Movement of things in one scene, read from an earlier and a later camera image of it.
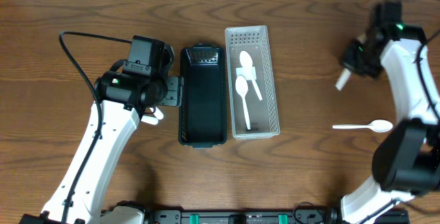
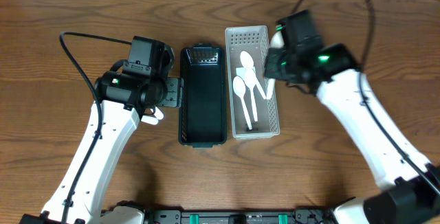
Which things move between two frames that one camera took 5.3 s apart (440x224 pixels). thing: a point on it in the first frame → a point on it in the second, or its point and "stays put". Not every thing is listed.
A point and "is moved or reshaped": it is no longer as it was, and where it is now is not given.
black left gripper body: [172, 91] stays put
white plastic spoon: [380, 126] is moved or reshaped
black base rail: [261, 216] stays put
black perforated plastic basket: [203, 118] stays put
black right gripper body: [359, 58] → [284, 66]
